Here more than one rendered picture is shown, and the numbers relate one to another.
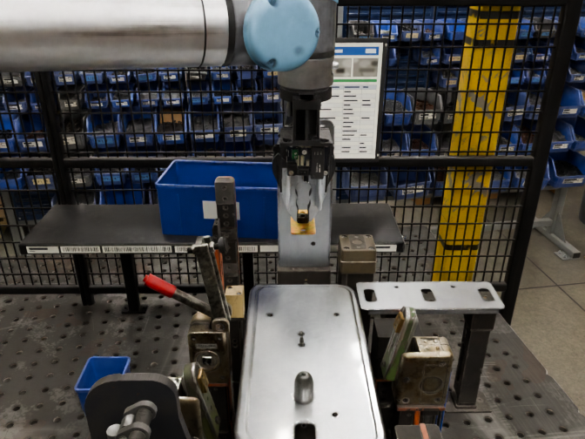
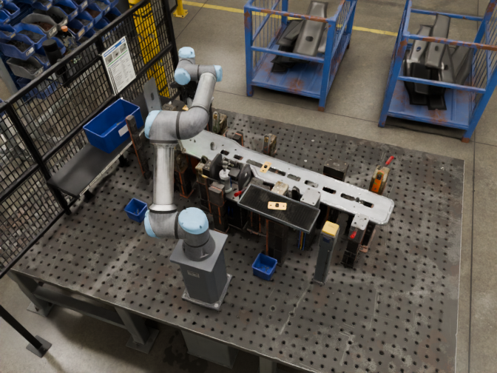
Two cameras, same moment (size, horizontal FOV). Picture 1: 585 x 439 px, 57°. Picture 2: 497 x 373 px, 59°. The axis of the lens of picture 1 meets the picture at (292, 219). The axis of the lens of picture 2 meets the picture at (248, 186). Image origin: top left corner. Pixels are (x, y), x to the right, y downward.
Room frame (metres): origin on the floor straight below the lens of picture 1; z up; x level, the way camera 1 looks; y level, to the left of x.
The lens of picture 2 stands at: (-0.44, 1.46, 2.79)
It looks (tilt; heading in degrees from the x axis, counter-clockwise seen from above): 50 degrees down; 300
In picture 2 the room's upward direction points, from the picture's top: 2 degrees counter-clockwise
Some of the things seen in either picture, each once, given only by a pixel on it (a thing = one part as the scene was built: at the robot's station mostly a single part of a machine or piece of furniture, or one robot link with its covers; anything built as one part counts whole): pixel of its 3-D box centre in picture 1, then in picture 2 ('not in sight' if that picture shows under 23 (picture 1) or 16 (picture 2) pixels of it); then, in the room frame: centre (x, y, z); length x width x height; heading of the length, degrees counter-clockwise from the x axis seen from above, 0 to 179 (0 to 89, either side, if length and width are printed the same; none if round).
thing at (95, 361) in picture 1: (106, 387); (137, 211); (0.93, 0.43, 0.74); 0.11 x 0.10 x 0.09; 1
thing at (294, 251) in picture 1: (305, 198); (154, 105); (1.03, -0.03, 1.17); 0.12 x 0.01 x 0.34; 91
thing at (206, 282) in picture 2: not in sight; (203, 269); (0.31, 0.64, 0.90); 0.21 x 0.21 x 0.40; 9
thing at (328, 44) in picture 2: not in sight; (304, 29); (1.01, -2.29, 0.47); 1.20 x 0.80 x 0.95; 98
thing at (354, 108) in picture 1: (337, 102); (118, 66); (1.32, -0.11, 1.30); 0.23 x 0.02 x 0.31; 91
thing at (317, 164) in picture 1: (305, 131); (191, 86); (0.73, -0.02, 1.41); 0.09 x 0.08 x 0.12; 1
